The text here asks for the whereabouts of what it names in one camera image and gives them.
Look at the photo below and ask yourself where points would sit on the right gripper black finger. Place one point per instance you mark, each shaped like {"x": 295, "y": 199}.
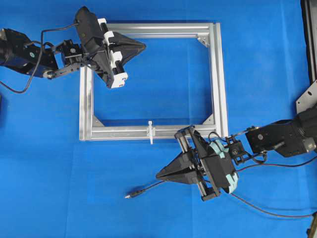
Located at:
{"x": 190, "y": 177}
{"x": 183, "y": 163}

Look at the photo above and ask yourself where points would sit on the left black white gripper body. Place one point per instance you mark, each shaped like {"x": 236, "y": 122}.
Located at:
{"x": 95, "y": 40}

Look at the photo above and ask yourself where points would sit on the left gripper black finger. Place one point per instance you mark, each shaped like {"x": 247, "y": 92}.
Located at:
{"x": 127, "y": 54}
{"x": 126, "y": 43}

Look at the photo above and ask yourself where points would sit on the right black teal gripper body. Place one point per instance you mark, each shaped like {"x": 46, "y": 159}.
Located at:
{"x": 212, "y": 161}

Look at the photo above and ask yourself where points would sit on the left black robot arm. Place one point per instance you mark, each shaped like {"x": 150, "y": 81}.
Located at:
{"x": 39, "y": 58}

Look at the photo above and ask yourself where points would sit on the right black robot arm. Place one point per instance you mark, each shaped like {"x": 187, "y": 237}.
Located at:
{"x": 289, "y": 137}

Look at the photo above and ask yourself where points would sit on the white zip tie loop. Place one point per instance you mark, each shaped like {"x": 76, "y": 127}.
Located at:
{"x": 151, "y": 132}

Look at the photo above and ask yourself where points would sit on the dark object bottom right corner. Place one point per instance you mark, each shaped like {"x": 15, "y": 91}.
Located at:
{"x": 312, "y": 230}

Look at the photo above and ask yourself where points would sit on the silver aluminium extrusion frame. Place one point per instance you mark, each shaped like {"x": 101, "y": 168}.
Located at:
{"x": 209, "y": 34}

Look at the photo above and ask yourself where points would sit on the grey metal mounting bracket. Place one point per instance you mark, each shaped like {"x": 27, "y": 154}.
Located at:
{"x": 308, "y": 99}

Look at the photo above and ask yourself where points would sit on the black metal rail right edge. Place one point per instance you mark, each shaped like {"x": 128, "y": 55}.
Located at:
{"x": 309, "y": 16}

